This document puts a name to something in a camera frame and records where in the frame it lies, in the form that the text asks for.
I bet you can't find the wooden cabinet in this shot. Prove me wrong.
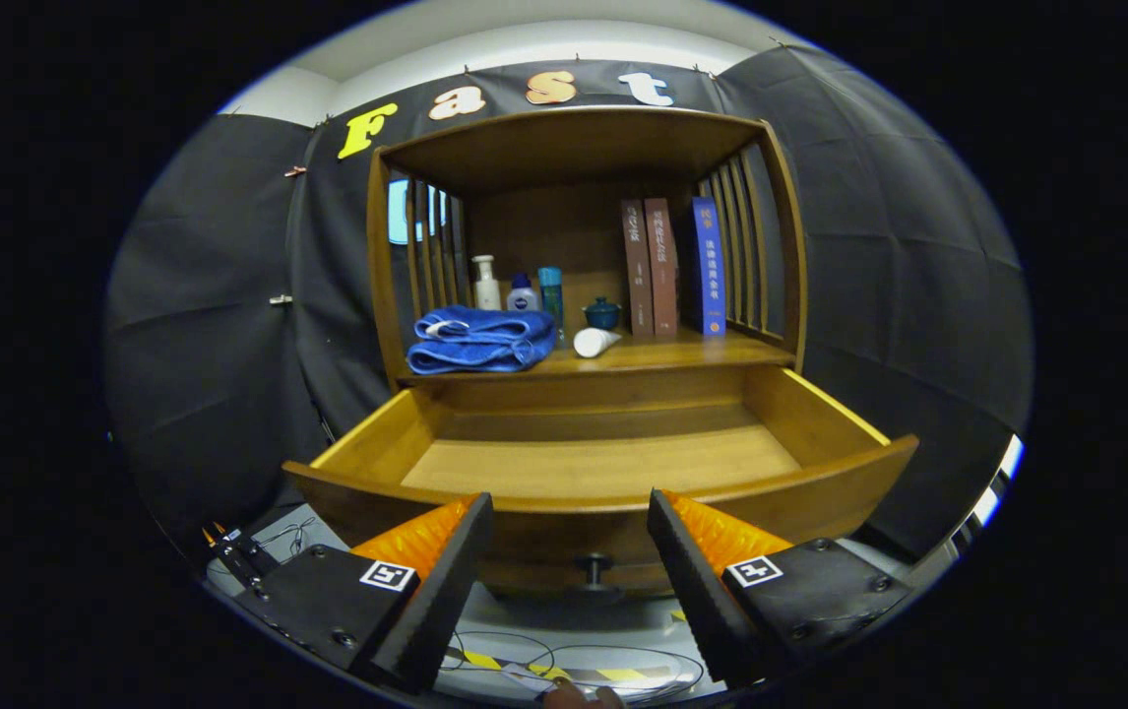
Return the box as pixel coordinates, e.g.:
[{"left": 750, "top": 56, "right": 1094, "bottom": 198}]
[{"left": 365, "top": 105, "right": 811, "bottom": 395}]

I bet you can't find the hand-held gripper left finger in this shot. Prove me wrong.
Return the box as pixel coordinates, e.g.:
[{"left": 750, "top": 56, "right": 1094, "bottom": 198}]
[{"left": 234, "top": 492, "right": 495, "bottom": 694}]

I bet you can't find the white pump bottle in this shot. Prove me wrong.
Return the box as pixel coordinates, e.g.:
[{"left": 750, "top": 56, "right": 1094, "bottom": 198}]
[{"left": 471, "top": 255, "right": 503, "bottom": 312}]

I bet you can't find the reddish brown book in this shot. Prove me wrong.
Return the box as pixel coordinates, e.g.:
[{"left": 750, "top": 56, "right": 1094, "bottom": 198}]
[{"left": 644, "top": 197, "right": 679, "bottom": 336}]

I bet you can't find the yellow black floor tape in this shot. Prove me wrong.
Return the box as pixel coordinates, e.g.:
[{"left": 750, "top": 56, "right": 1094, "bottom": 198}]
[{"left": 446, "top": 648, "right": 683, "bottom": 685}]

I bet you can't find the folded blue towel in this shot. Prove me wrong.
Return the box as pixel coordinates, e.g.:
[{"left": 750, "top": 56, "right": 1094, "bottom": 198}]
[{"left": 407, "top": 305, "right": 558, "bottom": 376}]

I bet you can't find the blue book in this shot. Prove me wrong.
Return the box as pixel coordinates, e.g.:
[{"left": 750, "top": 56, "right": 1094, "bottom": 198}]
[{"left": 690, "top": 196, "right": 727, "bottom": 338}]

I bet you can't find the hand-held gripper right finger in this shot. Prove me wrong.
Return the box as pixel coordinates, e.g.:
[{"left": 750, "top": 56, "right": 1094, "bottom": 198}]
[{"left": 646, "top": 487, "right": 914, "bottom": 690}]

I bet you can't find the thin floor cable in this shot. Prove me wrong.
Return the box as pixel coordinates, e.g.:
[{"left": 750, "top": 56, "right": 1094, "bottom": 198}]
[{"left": 441, "top": 630, "right": 708, "bottom": 702}]

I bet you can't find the wooden drawer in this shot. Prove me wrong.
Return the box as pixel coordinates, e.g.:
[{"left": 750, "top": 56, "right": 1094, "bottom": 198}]
[{"left": 282, "top": 364, "right": 919, "bottom": 597}]

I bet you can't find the dark brown book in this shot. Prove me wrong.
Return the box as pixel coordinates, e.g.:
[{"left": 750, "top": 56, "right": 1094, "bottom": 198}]
[{"left": 620, "top": 199, "right": 655, "bottom": 338}]

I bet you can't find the teal cylindrical bottle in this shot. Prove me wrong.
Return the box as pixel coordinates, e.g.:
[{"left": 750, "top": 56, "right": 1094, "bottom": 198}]
[{"left": 538, "top": 267, "right": 565, "bottom": 331}]

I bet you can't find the wooden countertop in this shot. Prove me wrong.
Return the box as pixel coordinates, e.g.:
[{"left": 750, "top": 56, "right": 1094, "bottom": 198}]
[{"left": 397, "top": 325, "right": 796, "bottom": 385}]

